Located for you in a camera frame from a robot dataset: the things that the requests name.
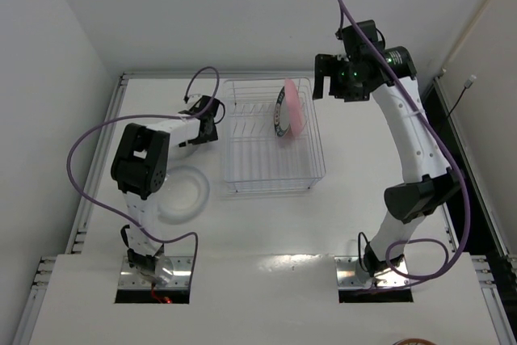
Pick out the pink plate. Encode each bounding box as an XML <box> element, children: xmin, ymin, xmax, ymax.
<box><xmin>284</xmin><ymin>78</ymin><xmax>305</xmax><ymax>137</ymax></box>

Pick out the green rimmed white plate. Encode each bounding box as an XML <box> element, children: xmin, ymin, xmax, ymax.
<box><xmin>273</xmin><ymin>87</ymin><xmax>291</xmax><ymax>137</ymax></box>

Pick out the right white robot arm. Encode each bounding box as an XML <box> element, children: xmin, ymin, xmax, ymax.
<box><xmin>330</xmin><ymin>20</ymin><xmax>460</xmax><ymax>277</ymax></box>

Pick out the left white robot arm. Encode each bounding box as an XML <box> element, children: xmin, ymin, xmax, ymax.
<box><xmin>111</xmin><ymin>77</ymin><xmax>326</xmax><ymax>283</ymax></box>

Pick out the brown bowl at edge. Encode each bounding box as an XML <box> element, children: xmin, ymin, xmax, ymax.
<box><xmin>393</xmin><ymin>338</ymin><xmax>436</xmax><ymax>345</ymax></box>

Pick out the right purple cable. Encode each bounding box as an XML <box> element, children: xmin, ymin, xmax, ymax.
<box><xmin>337</xmin><ymin>0</ymin><xmax>472</xmax><ymax>293</ymax></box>

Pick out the purple cable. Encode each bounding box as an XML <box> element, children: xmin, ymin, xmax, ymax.
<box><xmin>66</xmin><ymin>65</ymin><xmax>221</xmax><ymax>288</ymax></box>
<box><xmin>337</xmin><ymin>0</ymin><xmax>472</xmax><ymax>293</ymax></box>

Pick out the clear wire dish rack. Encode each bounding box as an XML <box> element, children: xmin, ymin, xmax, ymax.
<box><xmin>223</xmin><ymin>76</ymin><xmax>326</xmax><ymax>195</ymax></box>

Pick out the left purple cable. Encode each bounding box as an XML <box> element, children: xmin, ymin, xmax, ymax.
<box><xmin>66</xmin><ymin>65</ymin><xmax>221</xmax><ymax>288</ymax></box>

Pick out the black usb cable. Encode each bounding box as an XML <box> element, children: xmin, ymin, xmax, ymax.
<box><xmin>446</xmin><ymin>74</ymin><xmax>477</xmax><ymax>119</ymax></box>

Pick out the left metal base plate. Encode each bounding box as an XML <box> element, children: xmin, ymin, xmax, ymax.
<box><xmin>118</xmin><ymin>256</ymin><xmax>192</xmax><ymax>291</ymax></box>

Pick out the metal base plate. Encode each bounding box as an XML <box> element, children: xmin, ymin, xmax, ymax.
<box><xmin>118</xmin><ymin>256</ymin><xmax>192</xmax><ymax>291</ymax></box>
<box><xmin>334</xmin><ymin>256</ymin><xmax>410</xmax><ymax>291</ymax></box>

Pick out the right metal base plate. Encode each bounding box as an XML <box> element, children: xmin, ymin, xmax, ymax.
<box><xmin>334</xmin><ymin>256</ymin><xmax>410</xmax><ymax>291</ymax></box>

